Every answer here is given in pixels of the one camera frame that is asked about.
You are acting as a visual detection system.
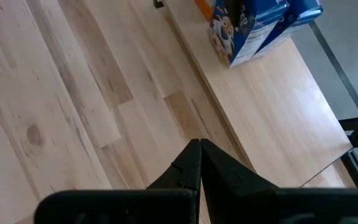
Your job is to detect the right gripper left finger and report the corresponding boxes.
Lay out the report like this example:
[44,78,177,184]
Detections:
[34,138,202,224]

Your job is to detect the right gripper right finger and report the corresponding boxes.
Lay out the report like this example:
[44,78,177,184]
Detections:
[201,139,358,224]

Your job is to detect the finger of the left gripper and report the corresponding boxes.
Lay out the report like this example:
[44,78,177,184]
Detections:
[230,0,245,27]

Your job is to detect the blue Frosted Flakes cereal box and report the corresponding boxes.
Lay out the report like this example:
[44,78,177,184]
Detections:
[208,0,324,68]

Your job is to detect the orange Mini Wheats cereal box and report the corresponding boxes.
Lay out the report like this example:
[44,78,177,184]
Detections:
[193,0,214,22]

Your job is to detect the black metal wooden board shelf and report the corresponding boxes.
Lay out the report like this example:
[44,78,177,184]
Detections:
[153,0,358,189]

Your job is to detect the grey metal table rail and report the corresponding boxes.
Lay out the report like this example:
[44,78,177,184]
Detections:
[308,21,358,172]

